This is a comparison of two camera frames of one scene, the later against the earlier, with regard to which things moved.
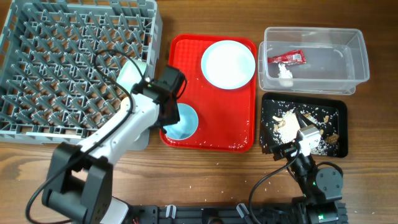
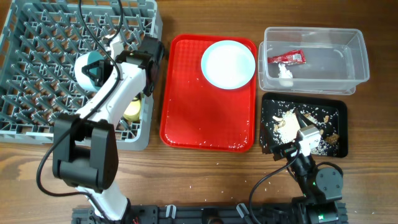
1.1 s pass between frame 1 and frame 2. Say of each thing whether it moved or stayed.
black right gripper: stayed
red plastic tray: stayed
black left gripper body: moved
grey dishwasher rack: stayed
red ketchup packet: stayed
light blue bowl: moved
